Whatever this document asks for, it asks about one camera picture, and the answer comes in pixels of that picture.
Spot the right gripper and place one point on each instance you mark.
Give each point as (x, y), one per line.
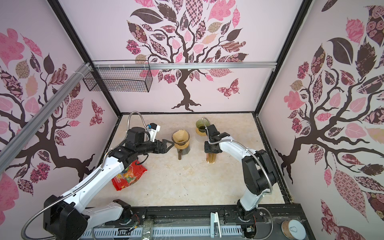
(206, 149)

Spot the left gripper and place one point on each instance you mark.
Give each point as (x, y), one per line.
(159, 150)

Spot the orange coffee filter pack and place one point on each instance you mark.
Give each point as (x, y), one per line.
(211, 158)

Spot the wooden ring dripper holder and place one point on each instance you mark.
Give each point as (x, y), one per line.
(182, 145)

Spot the brown paper coffee filter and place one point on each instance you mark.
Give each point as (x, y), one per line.
(180, 135)

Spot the green ribbed glass dripper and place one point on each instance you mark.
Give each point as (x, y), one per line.
(202, 124)

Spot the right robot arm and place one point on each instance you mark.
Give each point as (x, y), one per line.
(248, 204)

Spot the red snack bag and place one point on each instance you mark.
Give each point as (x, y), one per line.
(128, 176)

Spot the white stapler tool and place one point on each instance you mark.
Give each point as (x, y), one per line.
(215, 227)

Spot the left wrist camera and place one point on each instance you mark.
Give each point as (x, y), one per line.
(153, 129)

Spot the black wire basket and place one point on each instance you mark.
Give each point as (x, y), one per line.
(120, 76)

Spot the aluminium rail back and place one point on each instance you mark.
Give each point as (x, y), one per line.
(173, 66)

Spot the aluminium rail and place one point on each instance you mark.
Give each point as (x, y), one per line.
(12, 149)
(173, 66)

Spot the white slotted cable duct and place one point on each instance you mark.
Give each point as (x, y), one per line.
(160, 232)

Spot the aluminium rail left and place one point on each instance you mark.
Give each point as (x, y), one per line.
(12, 149)

